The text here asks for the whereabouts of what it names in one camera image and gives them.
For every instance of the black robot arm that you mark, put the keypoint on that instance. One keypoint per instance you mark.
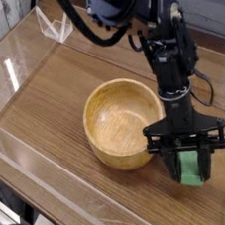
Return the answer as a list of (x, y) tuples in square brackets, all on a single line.
[(164, 40)]

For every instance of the clear acrylic corner bracket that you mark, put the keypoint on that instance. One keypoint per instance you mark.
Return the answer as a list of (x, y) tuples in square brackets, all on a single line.
[(59, 30)]

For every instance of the brown wooden bowl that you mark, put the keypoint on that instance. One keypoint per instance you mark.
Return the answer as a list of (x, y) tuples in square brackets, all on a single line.
[(114, 118)]

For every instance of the green rectangular block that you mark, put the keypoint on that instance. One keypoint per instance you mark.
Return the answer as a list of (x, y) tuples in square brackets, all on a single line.
[(189, 168)]

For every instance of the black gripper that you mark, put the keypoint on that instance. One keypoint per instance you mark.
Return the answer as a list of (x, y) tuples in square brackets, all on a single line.
[(185, 129)]

